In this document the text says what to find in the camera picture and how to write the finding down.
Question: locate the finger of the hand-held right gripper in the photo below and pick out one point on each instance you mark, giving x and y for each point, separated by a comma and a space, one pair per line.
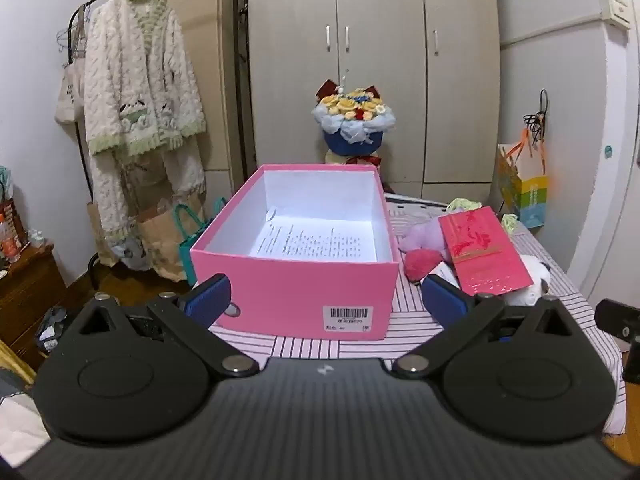
617, 317

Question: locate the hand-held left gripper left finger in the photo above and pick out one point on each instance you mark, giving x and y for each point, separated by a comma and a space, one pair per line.
210, 301

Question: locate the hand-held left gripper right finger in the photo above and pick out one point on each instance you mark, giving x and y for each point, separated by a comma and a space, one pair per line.
442, 301

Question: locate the white blue medicine box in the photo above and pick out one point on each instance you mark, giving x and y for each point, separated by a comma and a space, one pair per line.
445, 272

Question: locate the red plush ball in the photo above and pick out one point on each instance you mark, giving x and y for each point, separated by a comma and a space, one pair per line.
422, 265

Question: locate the red patterned envelope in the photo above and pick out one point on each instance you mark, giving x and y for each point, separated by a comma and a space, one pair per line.
480, 250

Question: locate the purple plush toy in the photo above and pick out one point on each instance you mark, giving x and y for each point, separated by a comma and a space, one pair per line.
425, 235

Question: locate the pink cardboard box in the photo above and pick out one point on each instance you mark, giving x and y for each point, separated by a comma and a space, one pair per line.
300, 290

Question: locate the white plush toy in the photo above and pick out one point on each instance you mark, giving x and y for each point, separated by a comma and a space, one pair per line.
532, 280

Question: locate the green yarn ball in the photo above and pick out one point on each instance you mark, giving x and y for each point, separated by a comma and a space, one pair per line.
462, 205

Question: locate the striped bedsheet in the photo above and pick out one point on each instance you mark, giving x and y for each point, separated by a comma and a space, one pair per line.
575, 320

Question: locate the teal gift bag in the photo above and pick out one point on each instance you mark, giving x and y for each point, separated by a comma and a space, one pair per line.
192, 240

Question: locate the grey fluffy cloth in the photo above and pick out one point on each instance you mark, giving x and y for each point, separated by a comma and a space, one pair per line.
131, 254

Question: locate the printed paper sheet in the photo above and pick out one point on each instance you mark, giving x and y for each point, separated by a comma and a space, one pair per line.
320, 245

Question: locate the colourful paper gift bag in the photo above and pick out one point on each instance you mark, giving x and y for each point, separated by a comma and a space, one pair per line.
530, 195

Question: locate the cream fleece pajama pants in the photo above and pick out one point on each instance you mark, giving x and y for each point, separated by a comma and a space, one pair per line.
120, 195

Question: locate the dark bundle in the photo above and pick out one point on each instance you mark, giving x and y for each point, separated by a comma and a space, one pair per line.
52, 327

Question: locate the black metal clothes rack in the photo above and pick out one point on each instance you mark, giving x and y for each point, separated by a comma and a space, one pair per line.
89, 180

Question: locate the wooden nightstand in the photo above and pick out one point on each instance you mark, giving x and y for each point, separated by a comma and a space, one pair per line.
30, 290

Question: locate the yellow blue flower bouquet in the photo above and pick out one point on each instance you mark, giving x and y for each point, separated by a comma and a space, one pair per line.
352, 110

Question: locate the clear plastic bag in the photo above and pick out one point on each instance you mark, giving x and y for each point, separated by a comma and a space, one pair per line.
5, 180

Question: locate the grey three-door wardrobe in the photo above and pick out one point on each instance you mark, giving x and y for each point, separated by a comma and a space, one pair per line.
380, 60

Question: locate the cream canvas tote bag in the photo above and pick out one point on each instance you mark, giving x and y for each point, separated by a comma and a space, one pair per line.
69, 95

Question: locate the beige tall cabinet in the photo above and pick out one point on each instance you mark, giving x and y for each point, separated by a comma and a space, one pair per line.
210, 35

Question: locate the white wall junction box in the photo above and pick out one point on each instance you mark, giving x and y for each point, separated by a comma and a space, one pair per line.
615, 10

